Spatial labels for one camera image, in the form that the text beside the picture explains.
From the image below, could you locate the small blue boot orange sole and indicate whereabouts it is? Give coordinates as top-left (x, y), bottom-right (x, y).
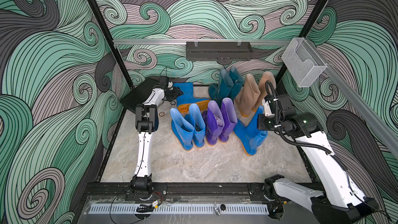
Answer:
top-left (174, 83), bottom-right (210, 114)

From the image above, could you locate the beige boot back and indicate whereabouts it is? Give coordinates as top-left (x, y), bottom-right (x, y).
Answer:
top-left (235, 74), bottom-right (261, 117)

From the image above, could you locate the beige boot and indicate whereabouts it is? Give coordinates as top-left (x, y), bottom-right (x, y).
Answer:
top-left (252, 71), bottom-right (276, 112)
top-left (235, 74), bottom-right (261, 117)

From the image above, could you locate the large blue boot front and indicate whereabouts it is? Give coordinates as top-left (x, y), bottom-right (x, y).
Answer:
top-left (184, 103), bottom-right (206, 148)

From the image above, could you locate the teal boot back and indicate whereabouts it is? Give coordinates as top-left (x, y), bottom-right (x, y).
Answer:
top-left (208, 69), bottom-right (234, 106)

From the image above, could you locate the teal boot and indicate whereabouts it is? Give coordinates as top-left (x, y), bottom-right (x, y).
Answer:
top-left (208, 69), bottom-right (234, 106)
top-left (229, 67), bottom-right (244, 101)

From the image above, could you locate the purple boot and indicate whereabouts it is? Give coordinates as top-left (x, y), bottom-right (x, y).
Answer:
top-left (219, 97), bottom-right (238, 143)
top-left (202, 100), bottom-right (224, 146)

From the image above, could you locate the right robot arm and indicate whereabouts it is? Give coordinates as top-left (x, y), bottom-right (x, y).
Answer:
top-left (257, 81), bottom-right (380, 224)

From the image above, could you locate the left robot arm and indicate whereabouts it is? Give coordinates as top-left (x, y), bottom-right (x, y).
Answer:
top-left (128, 76), bottom-right (183, 196)

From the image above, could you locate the black case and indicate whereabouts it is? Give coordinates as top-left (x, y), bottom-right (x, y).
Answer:
top-left (120, 78), bottom-right (158, 113)

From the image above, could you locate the black wall shelf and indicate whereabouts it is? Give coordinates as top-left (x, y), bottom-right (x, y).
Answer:
top-left (186, 41), bottom-right (253, 62)

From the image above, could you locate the clear mesh wall bin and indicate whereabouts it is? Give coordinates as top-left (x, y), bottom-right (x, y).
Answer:
top-left (282, 37), bottom-right (327, 88)

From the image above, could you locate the aluminium rail back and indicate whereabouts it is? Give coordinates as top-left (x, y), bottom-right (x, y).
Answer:
top-left (113, 38), bottom-right (292, 46)

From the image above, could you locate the aluminium rail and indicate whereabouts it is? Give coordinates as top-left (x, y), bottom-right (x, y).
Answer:
top-left (113, 38), bottom-right (292, 46)
top-left (308, 41), bottom-right (398, 157)

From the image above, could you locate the aluminium rail right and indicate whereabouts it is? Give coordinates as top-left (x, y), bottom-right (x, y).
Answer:
top-left (308, 41), bottom-right (398, 157)

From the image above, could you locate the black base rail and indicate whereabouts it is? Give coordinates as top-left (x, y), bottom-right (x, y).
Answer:
top-left (84, 183), bottom-right (279, 202)

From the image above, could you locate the white slotted cable duct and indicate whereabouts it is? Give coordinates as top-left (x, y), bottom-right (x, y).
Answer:
top-left (88, 203), bottom-right (269, 215)

